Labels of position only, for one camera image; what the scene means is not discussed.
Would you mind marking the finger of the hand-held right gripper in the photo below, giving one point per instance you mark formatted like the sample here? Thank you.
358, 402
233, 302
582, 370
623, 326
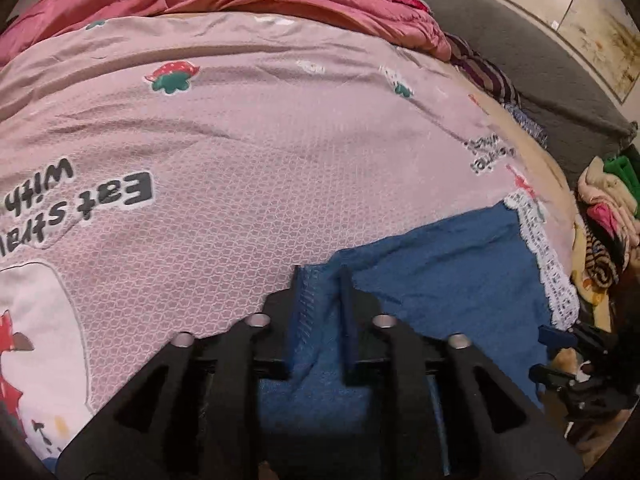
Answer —
547, 376
555, 336

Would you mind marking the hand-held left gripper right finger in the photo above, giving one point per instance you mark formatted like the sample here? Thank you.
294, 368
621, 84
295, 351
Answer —
346, 310

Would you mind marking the purple striped cloth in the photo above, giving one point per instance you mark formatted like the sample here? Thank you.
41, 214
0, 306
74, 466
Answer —
487, 75

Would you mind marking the cream fleece cloth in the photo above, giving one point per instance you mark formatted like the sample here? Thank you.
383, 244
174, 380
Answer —
597, 182

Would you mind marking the blue pants with lace trim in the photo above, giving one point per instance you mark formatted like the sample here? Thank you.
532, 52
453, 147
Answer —
450, 270

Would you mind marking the black yellow striped cloth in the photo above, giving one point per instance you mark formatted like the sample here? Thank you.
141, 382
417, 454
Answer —
602, 260

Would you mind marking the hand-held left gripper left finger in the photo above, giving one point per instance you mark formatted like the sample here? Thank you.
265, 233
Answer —
277, 330

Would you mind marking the pink cloth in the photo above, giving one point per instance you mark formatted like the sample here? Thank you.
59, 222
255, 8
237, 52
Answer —
605, 217

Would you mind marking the pink printed blanket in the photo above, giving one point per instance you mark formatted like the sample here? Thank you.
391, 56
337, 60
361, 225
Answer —
260, 150

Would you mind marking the magenta cloth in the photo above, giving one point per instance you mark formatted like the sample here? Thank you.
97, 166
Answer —
410, 2

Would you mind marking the grey padded headboard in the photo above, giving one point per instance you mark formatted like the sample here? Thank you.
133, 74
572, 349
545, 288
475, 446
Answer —
525, 40

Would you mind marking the wall painting panels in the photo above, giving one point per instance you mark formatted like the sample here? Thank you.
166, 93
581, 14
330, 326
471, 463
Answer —
575, 5

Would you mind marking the blue patterned cloth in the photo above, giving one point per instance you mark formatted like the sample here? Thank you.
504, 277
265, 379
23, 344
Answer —
527, 125

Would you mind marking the green cloth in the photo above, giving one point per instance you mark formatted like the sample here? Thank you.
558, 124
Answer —
622, 172

